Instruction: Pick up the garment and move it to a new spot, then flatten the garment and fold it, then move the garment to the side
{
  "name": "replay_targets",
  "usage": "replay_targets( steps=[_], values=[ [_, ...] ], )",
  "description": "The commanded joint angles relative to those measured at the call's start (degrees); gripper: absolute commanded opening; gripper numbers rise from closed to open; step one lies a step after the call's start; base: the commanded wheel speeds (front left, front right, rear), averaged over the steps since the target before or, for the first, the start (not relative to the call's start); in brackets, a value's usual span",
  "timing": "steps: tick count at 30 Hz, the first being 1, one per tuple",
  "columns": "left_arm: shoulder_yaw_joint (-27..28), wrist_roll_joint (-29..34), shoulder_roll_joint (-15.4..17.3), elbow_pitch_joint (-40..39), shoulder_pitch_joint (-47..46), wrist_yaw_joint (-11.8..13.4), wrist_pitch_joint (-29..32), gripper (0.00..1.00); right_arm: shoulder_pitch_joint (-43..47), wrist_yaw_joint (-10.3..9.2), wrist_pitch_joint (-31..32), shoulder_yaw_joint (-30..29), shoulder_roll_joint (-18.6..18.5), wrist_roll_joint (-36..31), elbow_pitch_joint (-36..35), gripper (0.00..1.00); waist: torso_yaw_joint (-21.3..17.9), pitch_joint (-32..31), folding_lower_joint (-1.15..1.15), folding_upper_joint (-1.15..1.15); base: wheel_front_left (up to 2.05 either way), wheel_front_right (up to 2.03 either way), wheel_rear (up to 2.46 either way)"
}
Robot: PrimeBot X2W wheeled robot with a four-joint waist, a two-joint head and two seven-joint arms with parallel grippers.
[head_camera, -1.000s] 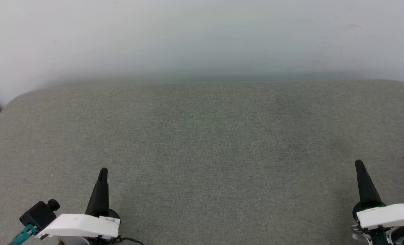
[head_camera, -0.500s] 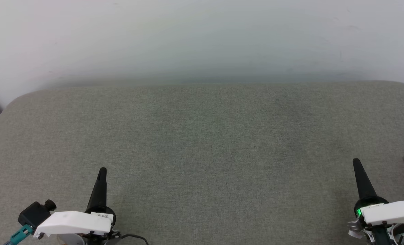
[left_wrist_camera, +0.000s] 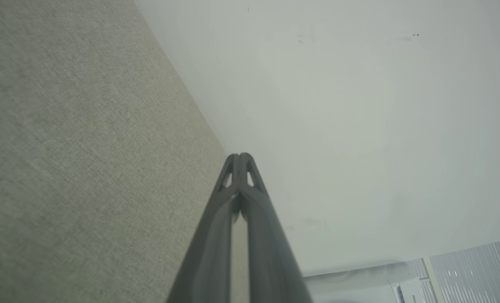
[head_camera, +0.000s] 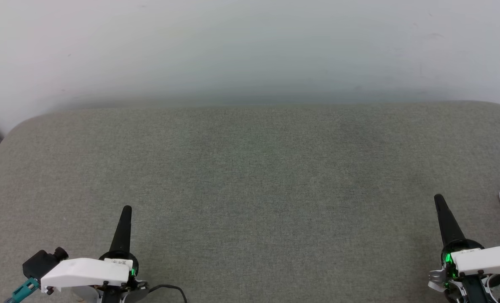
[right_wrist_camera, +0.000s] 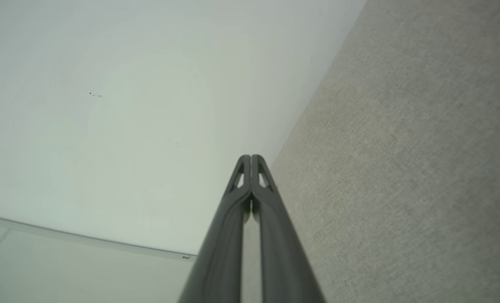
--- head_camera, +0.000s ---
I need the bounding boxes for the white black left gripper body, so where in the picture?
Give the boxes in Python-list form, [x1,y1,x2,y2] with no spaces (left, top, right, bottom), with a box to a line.
[40,251,149,303]

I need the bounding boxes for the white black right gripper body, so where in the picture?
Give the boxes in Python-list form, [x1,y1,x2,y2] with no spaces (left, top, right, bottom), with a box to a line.
[428,238,500,303]

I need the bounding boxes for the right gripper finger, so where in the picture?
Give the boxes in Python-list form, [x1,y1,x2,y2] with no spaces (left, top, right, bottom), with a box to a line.
[433,194,466,247]

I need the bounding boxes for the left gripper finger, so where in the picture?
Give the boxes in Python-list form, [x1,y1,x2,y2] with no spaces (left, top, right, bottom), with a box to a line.
[108,205,133,254]

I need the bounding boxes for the grey fabric sofa cushion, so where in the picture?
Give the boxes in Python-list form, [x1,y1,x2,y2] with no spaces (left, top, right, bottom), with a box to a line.
[0,100,500,303]

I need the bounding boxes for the teal left camera cable connector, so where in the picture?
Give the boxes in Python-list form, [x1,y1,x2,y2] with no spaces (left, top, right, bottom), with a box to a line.
[5,277,40,303]

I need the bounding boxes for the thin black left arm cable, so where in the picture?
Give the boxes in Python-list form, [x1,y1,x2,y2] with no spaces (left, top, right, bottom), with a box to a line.
[148,284,188,303]

